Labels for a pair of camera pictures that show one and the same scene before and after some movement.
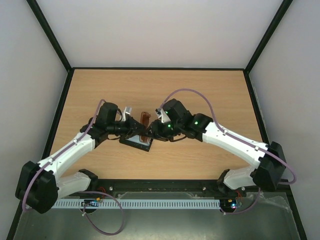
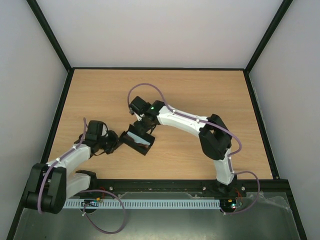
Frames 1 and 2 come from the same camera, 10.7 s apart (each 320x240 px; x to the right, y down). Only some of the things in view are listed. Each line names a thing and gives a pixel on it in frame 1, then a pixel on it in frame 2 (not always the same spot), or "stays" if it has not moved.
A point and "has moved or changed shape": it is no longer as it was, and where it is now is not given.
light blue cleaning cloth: [136, 139] stays
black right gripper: [157, 128] to [141, 131]
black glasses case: [140, 142] stays
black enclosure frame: [287, 188] stays
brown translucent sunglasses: [145, 120] has moved or changed shape
